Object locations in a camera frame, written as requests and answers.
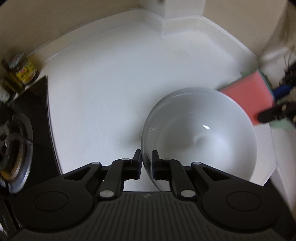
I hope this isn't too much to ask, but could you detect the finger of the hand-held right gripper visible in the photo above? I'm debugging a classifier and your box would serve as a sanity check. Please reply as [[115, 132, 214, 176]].
[[272, 84, 292, 100], [258, 104, 283, 124]]

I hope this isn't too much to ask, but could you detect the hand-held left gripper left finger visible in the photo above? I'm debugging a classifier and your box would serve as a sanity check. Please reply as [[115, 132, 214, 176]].
[[62, 149, 142, 201]]

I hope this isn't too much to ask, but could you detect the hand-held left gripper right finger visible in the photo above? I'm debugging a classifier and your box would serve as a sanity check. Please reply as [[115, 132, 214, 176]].
[[151, 150, 232, 201]]

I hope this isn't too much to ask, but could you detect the pink and green sponge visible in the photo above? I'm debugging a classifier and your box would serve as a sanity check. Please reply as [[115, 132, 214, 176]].
[[218, 70, 276, 126]]

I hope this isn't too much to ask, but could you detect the white patterned ceramic bowl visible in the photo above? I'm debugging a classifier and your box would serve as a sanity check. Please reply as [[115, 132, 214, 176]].
[[140, 87, 258, 192]]

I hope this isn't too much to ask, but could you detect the green cleaning cloth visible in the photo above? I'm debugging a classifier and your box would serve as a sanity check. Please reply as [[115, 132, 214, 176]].
[[240, 70, 295, 133]]

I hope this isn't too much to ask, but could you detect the black glass cooktop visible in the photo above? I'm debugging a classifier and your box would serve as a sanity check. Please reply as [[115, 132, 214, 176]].
[[0, 75, 62, 234]]

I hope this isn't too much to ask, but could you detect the gas stove burner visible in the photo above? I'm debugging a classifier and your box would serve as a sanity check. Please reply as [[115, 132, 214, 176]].
[[0, 115, 34, 194]]

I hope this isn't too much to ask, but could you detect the yellow label sauce jar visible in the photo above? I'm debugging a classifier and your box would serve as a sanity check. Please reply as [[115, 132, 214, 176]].
[[9, 52, 38, 83]]

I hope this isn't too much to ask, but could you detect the dark cap oil bottle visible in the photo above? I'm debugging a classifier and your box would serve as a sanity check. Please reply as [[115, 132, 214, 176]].
[[1, 58, 25, 93]]

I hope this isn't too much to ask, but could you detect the yellow cap clear bottle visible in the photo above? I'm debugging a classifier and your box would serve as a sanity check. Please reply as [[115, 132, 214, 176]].
[[0, 86, 10, 103]]

